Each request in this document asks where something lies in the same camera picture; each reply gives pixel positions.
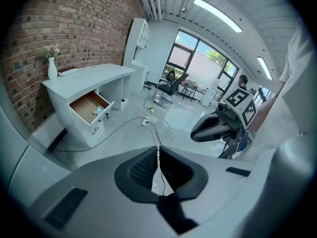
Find large black-framed window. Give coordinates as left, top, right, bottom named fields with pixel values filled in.
left=164, top=30, right=240, bottom=98

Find black office chair chrome base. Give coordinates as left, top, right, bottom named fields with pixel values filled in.
left=153, top=73, right=190, bottom=109

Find tall white bookcase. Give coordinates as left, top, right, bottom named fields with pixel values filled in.
left=123, top=18, right=151, bottom=94

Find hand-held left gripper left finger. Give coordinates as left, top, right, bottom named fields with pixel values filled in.
left=74, top=146, right=159, bottom=208

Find white ceiling pipes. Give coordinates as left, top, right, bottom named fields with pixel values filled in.
left=140, top=0, right=167, bottom=20

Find person's white shirt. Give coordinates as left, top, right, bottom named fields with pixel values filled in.
left=235, top=21, right=317, bottom=163

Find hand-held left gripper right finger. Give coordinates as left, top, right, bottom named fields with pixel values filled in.
left=159, top=145, right=248, bottom=208

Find long ceiling light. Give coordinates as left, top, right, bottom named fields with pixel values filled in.
left=257, top=56, right=273, bottom=81
left=193, top=0, right=243, bottom=33

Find pale flower bunch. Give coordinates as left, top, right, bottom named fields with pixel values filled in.
left=42, top=44, right=61, bottom=59

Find white water dispenser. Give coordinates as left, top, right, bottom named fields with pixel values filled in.
left=200, top=78, right=221, bottom=107

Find long grey floor cable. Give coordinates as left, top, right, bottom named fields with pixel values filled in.
left=53, top=117, right=146, bottom=153

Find white desk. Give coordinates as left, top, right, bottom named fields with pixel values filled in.
left=41, top=63, right=136, bottom=148

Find person's right forearm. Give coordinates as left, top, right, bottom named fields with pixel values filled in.
left=246, top=83, right=285, bottom=133

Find black frame chair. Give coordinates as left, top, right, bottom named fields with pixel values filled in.
left=182, top=79, right=198, bottom=101

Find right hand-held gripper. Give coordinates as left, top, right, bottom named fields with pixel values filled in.
left=190, top=88, right=258, bottom=147

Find white drawer wooden inside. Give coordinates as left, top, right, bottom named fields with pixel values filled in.
left=69, top=90, right=115, bottom=126

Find dark red book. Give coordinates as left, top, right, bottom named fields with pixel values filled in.
left=57, top=67, right=79, bottom=77

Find white ceramic vase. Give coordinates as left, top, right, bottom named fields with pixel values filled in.
left=47, top=57, right=58, bottom=80

